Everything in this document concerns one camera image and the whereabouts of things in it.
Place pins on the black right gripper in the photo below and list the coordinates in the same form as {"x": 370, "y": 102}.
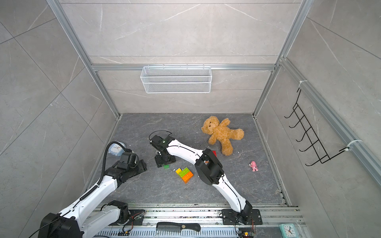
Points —
{"x": 160, "y": 162}

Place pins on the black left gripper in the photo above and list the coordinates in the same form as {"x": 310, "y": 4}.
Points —
{"x": 142, "y": 165}

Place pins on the orange long lego brick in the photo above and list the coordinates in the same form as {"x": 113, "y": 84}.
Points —
{"x": 186, "y": 177}

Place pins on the lime green lego brick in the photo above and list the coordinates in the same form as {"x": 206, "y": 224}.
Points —
{"x": 184, "y": 171}

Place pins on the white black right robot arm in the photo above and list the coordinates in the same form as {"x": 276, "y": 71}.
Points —
{"x": 209, "y": 170}

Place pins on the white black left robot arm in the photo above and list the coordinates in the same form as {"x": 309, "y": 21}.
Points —
{"x": 74, "y": 221}

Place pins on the light blue alarm clock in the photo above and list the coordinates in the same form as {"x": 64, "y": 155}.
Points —
{"x": 116, "y": 149}

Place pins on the brown teddy bear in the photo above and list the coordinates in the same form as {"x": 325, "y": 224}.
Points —
{"x": 219, "y": 131}

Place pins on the pink small toy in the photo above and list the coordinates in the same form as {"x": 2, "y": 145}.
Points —
{"x": 254, "y": 166}

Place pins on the teal square clock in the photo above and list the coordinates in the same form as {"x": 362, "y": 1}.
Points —
{"x": 288, "y": 231}

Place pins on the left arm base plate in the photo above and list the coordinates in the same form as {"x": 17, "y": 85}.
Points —
{"x": 131, "y": 217}

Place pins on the white wire mesh basket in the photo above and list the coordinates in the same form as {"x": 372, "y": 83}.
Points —
{"x": 176, "y": 79}

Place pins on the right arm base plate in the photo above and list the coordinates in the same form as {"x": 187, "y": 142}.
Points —
{"x": 230, "y": 217}

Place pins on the black wall hook rack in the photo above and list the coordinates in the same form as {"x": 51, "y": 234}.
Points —
{"x": 310, "y": 135}

